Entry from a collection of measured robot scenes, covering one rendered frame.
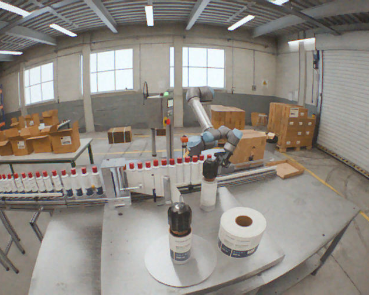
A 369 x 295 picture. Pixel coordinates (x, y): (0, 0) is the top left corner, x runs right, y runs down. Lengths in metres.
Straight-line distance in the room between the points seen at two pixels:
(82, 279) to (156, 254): 0.37
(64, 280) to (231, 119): 4.44
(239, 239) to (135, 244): 0.46
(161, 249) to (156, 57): 6.10
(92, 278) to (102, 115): 6.26
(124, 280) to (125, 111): 6.14
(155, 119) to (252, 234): 0.81
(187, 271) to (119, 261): 0.29
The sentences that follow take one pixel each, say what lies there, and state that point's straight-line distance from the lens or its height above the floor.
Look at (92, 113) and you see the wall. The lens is 6.92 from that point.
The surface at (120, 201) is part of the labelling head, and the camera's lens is 1.13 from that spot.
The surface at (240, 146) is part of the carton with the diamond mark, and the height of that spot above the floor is 1.05.
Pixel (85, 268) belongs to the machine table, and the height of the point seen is 0.83.
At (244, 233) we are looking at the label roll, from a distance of 0.77.
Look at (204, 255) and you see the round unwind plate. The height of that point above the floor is 0.89.
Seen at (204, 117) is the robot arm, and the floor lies 1.31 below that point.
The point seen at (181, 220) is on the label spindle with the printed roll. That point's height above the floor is 1.15.
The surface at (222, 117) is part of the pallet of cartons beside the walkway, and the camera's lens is 4.52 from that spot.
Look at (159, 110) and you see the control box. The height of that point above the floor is 1.39.
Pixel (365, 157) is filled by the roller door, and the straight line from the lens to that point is 4.95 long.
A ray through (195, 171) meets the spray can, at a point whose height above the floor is 0.99.
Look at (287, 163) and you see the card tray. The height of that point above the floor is 0.84.
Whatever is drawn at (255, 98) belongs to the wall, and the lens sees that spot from 7.42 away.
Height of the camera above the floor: 1.56
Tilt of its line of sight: 20 degrees down
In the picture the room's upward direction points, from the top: straight up
